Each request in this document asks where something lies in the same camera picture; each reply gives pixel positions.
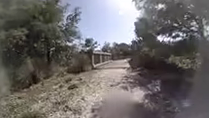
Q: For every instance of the dry grass verge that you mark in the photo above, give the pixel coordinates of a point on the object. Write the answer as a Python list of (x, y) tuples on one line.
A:
[(44, 97)]

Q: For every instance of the dark trees and bushes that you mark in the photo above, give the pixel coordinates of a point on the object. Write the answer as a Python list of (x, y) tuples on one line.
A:
[(171, 36)]

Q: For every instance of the row of green trees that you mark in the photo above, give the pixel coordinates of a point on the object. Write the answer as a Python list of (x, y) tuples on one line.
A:
[(35, 40)]

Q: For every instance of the pale bridge railing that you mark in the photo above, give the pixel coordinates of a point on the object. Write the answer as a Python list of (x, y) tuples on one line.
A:
[(100, 57)]

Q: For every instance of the distant row of trees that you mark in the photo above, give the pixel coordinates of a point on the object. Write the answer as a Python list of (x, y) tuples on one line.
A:
[(117, 49)]

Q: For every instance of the pale dirt gravel path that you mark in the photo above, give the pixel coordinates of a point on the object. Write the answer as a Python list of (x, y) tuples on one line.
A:
[(108, 82)]

